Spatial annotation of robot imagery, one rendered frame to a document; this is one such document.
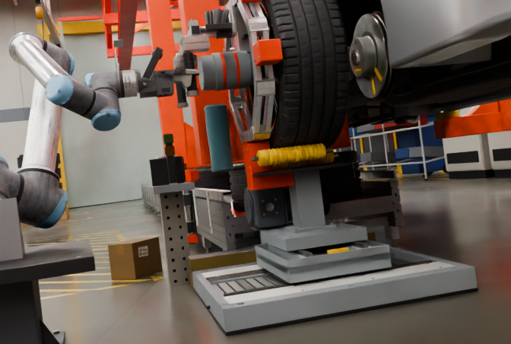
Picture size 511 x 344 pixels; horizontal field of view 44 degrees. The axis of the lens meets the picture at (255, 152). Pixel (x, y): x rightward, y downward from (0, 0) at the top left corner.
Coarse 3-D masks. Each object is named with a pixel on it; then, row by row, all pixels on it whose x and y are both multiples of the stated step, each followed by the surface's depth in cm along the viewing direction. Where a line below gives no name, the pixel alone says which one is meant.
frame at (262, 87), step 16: (256, 16) 219; (256, 32) 212; (224, 48) 261; (256, 80) 211; (272, 80) 212; (240, 96) 261; (256, 96) 213; (272, 96) 215; (256, 112) 218; (240, 128) 249; (256, 128) 223
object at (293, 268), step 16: (368, 240) 231; (256, 256) 255; (272, 256) 227; (288, 256) 226; (304, 256) 211; (320, 256) 210; (336, 256) 211; (352, 256) 212; (368, 256) 213; (384, 256) 214; (272, 272) 230; (288, 272) 207; (304, 272) 208; (320, 272) 209; (336, 272) 210; (352, 272) 212
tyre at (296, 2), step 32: (288, 0) 215; (320, 0) 216; (288, 32) 209; (320, 32) 212; (288, 64) 208; (320, 64) 210; (288, 96) 211; (320, 96) 214; (288, 128) 219; (320, 128) 223
